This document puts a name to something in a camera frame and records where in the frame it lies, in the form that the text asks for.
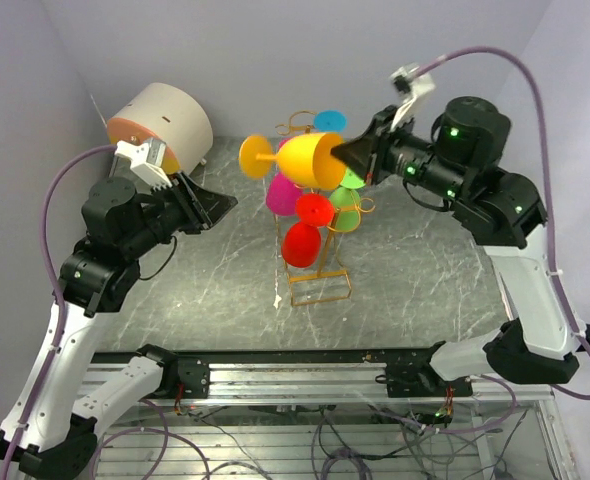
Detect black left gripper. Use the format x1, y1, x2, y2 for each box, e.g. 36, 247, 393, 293
122, 168, 238, 259

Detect green wine glass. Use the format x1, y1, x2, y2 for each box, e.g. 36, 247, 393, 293
329, 168, 366, 233

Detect orange wine glass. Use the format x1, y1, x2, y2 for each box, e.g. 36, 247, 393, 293
239, 132, 346, 190

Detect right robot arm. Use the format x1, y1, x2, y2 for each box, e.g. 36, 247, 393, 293
331, 96, 590, 396

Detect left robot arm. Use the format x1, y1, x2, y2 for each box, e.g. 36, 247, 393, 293
0, 172, 238, 479

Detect blue wine glass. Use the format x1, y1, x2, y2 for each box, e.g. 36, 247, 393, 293
313, 110, 347, 133

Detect pink wine glass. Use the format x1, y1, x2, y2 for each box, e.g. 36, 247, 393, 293
265, 137, 304, 218

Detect red wine glass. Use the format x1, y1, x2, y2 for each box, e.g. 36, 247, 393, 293
281, 193, 335, 268

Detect round white drawer cabinet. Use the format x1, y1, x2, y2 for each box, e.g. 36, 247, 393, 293
107, 82, 214, 174

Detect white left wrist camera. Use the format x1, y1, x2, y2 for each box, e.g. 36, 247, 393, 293
115, 137, 172, 190

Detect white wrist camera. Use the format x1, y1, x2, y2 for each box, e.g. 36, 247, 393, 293
390, 63, 435, 132
115, 137, 172, 190

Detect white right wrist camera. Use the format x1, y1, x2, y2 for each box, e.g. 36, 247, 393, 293
390, 63, 435, 132

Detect gold wire glass rack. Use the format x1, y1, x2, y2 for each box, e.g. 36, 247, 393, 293
273, 109, 376, 308

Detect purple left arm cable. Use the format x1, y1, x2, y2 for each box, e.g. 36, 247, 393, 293
0, 144, 126, 480

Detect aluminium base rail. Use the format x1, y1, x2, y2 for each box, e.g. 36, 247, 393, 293
34, 347, 546, 406

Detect loose cables under table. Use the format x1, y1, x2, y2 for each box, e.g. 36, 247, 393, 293
89, 399, 526, 480

